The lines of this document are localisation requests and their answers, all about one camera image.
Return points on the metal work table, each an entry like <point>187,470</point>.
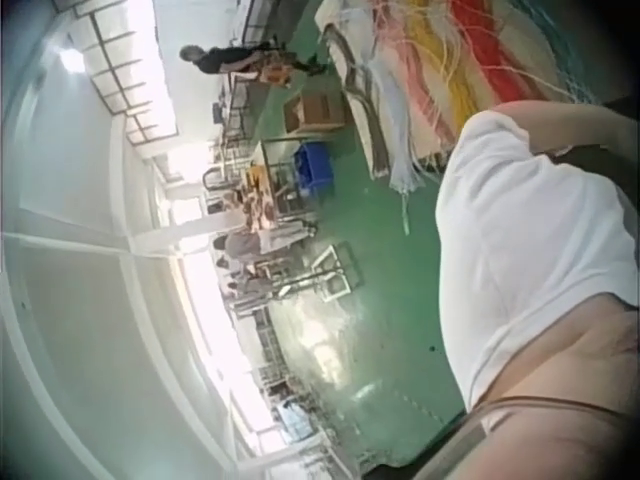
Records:
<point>265,185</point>

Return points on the row of metal workstations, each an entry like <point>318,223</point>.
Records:
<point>280,380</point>

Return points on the brown cardboard box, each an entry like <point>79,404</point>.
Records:
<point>317,111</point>

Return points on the blue plastic crate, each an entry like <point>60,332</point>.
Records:
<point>314,167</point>

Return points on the white frame stand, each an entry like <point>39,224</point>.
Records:
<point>336,272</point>

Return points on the heap of colourful striped fabric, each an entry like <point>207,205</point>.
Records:
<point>480,60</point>

